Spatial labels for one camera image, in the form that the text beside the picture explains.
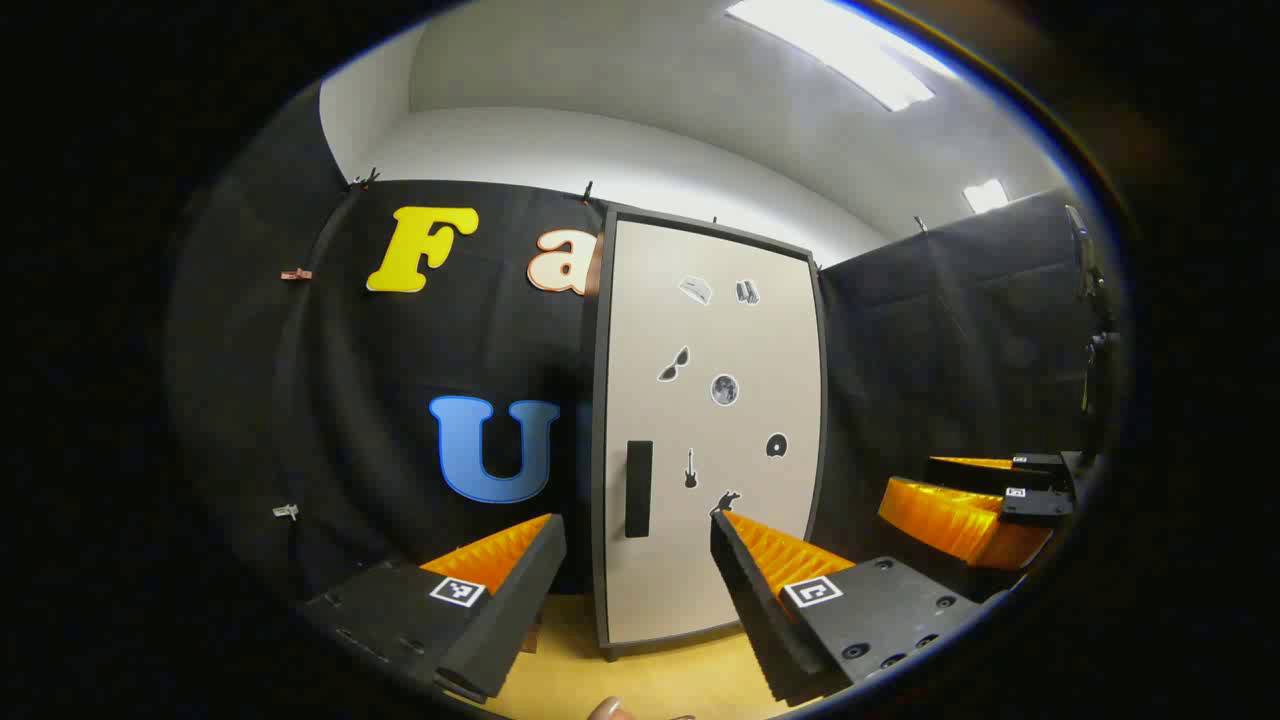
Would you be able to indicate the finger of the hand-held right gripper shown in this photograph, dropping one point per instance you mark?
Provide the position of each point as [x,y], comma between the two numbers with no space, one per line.
[950,520]
[975,473]

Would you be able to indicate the small ceiling light panel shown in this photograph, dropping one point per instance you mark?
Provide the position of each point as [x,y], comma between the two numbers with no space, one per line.
[986,195]

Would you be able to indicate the white clothes peg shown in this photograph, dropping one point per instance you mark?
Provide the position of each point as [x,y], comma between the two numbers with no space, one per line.
[286,511]

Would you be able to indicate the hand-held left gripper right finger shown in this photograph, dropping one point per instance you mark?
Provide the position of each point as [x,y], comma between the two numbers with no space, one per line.
[750,610]

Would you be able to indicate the black backdrop cloth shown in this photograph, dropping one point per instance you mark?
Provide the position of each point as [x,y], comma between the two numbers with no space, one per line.
[350,400]

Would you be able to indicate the grey cabinet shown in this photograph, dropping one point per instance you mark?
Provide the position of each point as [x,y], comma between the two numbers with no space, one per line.
[600,420]

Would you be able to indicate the wooden clothes peg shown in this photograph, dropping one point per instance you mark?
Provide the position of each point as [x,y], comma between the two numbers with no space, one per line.
[296,274]

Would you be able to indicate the large ceiling light panel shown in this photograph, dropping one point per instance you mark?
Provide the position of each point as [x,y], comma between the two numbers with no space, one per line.
[850,45]

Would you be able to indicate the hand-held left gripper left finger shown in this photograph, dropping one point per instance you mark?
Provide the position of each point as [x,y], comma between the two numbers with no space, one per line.
[520,610]

